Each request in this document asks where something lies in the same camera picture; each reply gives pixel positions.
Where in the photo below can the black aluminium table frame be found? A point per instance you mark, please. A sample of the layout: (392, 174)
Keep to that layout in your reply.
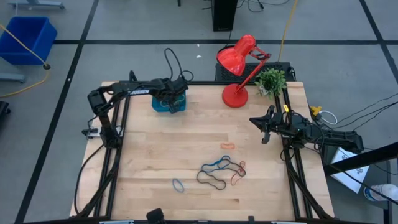
(202, 83)

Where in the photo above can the clear plastic water bottle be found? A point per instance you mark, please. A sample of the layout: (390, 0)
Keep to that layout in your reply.
(381, 191)

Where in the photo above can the teal blue plastic bin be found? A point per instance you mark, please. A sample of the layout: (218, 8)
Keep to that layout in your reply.
(157, 106)

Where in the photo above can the orange rubber band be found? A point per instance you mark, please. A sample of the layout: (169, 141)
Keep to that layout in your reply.
(224, 145)

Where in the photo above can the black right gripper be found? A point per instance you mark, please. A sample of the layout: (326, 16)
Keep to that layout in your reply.
(283, 124)

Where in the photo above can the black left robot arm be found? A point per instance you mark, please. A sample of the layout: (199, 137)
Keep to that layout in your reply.
(136, 90)

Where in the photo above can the small green potted plant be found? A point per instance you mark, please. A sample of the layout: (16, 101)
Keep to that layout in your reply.
(270, 82)

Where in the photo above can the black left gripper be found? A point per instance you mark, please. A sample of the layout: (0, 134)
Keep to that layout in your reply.
(174, 90)

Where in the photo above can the small blue rubber band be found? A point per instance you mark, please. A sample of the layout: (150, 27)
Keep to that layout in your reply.
(173, 183)

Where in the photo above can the black metal beam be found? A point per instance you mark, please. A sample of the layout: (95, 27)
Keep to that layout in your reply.
(373, 155)

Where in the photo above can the red desk lamp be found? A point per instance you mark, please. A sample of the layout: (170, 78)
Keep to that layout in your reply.
(234, 59)

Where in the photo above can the black rounded object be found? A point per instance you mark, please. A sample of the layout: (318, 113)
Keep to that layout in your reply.
(155, 215)

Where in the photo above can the black computer tower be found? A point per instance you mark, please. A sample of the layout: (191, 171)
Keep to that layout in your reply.
(224, 15)

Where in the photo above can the long blue rubber band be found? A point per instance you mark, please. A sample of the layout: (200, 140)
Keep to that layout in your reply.
(202, 168)

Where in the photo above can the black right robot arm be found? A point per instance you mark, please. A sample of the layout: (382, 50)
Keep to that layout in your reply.
(335, 138)

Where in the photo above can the small black frame clamp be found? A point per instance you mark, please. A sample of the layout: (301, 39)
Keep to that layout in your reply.
(251, 219)

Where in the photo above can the white printed cardboard box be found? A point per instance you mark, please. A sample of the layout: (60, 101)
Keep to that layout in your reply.
(345, 180)

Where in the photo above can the long black rubber band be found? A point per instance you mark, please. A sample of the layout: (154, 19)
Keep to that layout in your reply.
(197, 178)
(218, 163)

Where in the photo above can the black arched frame bracket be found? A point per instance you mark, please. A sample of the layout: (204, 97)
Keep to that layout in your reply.
(133, 77)

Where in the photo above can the silver frame bracket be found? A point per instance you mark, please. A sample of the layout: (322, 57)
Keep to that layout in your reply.
(116, 222)
(287, 222)

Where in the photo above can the thin red rubber band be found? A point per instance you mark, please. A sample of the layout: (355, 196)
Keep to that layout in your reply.
(232, 183)

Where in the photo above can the yellow plug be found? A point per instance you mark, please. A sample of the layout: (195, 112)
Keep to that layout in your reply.
(315, 110)

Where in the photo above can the grey metal floor foot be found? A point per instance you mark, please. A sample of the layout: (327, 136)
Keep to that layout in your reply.
(12, 77)
(37, 4)

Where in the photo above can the black caster base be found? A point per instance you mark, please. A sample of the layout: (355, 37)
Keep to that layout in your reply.
(3, 109)

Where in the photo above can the dark blue floor bin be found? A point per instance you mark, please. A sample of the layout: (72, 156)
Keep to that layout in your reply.
(31, 40)

